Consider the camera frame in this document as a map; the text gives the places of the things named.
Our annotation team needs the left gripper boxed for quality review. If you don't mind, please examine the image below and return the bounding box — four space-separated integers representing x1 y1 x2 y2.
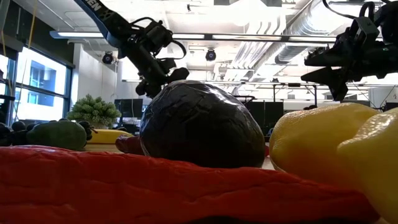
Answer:
126 43 190 99

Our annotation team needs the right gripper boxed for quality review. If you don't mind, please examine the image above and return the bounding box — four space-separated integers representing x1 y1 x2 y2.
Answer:
300 37 398 102

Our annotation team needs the purple cabbage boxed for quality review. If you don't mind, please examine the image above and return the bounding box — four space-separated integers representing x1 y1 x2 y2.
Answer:
139 80 267 169

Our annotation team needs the dark red chili pepper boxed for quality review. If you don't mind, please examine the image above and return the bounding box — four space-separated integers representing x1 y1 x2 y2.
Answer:
115 135 146 156

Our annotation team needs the yellow lemon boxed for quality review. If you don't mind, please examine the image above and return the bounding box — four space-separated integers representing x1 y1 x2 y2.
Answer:
336 107 398 224
269 102 379 189

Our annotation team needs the yellow banana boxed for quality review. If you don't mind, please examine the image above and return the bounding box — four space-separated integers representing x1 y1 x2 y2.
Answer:
87 129 135 145

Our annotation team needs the green avocado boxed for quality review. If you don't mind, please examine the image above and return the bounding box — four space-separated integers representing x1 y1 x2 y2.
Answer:
25 119 88 151

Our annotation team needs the black grape bunch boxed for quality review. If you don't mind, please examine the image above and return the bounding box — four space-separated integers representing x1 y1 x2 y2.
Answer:
0 118 94 147

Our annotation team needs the black computer monitor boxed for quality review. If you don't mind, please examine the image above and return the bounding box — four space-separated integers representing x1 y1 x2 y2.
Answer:
114 98 144 119

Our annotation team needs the black cabinet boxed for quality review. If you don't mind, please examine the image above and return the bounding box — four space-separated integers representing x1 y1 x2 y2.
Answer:
245 101 284 138

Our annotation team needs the green potted plant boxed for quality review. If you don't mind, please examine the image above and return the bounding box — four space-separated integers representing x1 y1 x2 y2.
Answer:
66 94 123 130

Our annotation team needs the long ceiling light bar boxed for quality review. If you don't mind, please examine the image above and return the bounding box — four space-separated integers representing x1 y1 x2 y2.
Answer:
49 30 338 44

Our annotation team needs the bright red chili pepper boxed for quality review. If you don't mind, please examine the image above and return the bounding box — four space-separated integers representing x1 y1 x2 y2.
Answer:
0 144 382 224

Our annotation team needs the large glass window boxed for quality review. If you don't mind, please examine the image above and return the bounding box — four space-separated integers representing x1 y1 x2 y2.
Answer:
0 46 74 125

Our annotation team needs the silver ventilation duct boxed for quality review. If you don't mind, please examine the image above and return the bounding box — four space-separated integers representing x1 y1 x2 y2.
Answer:
275 0 355 65

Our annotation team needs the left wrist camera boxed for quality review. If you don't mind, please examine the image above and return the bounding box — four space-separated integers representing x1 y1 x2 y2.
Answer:
144 20 174 49

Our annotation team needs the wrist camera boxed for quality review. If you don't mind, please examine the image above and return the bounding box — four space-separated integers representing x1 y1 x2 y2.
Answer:
144 20 174 49
349 17 381 47

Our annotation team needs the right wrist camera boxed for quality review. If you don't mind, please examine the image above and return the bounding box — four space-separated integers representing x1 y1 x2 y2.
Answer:
349 17 381 47

